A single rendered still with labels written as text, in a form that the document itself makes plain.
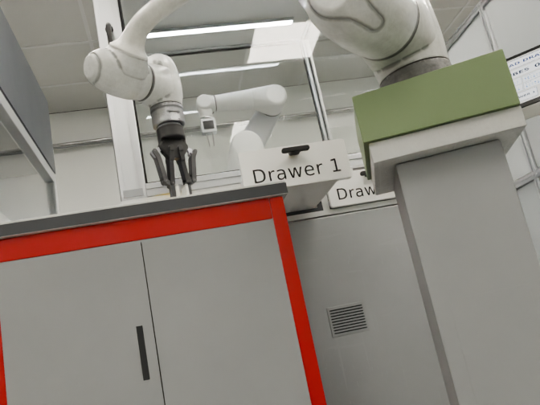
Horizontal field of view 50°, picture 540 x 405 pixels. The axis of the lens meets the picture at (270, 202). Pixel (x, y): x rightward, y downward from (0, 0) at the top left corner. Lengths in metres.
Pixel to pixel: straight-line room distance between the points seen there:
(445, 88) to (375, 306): 0.89
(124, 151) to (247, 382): 0.95
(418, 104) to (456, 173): 0.15
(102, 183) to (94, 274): 4.09
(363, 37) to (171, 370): 0.71
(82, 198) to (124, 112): 3.35
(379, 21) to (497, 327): 0.58
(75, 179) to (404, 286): 3.85
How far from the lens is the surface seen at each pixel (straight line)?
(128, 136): 1.88
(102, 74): 1.50
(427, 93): 1.13
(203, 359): 1.15
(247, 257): 1.17
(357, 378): 1.81
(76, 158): 5.35
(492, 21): 3.54
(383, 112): 1.12
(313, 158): 1.53
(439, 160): 1.14
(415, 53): 1.24
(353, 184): 1.88
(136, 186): 1.82
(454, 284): 1.10
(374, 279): 1.85
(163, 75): 1.61
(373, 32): 1.10
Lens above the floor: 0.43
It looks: 14 degrees up
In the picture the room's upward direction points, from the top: 12 degrees counter-clockwise
